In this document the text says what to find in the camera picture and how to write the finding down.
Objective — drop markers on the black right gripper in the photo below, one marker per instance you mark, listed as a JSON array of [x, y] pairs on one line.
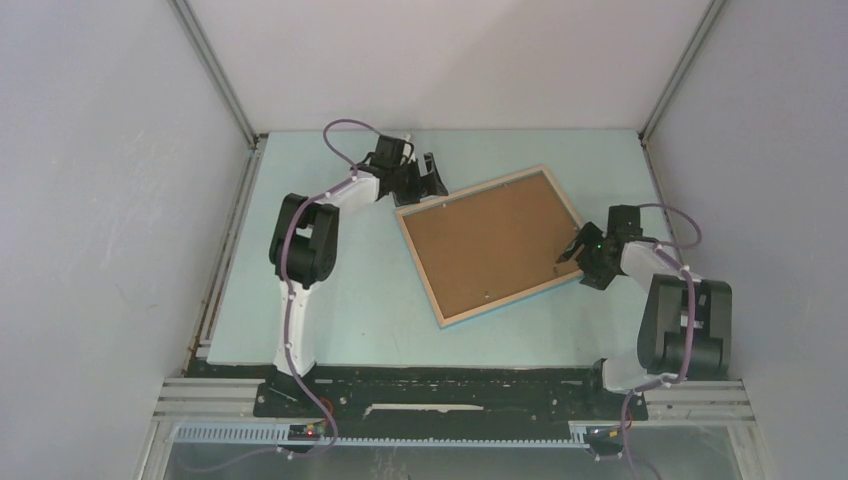
[[594, 277]]

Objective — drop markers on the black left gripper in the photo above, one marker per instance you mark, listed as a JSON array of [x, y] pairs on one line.
[[427, 185]]

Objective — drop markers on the wooden picture frame with glass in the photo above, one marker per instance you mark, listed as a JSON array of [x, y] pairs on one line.
[[430, 278]]

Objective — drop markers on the brown cardboard backing board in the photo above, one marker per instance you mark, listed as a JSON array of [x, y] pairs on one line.
[[490, 245]]

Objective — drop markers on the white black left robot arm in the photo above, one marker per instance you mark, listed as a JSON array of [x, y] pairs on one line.
[[304, 246]]

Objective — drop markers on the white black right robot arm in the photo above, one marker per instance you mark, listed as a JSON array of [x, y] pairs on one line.
[[685, 329]]

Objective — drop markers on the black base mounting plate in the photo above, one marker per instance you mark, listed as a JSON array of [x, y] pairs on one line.
[[402, 404]]

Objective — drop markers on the right aluminium corner post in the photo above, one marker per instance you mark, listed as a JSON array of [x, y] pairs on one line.
[[685, 62]]

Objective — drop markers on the aluminium corner post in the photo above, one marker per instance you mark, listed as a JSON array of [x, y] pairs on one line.
[[685, 62], [198, 39]]

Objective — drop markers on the left aluminium corner post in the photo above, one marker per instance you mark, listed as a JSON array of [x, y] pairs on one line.
[[198, 39]]

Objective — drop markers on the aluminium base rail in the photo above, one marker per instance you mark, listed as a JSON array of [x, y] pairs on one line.
[[211, 411]]

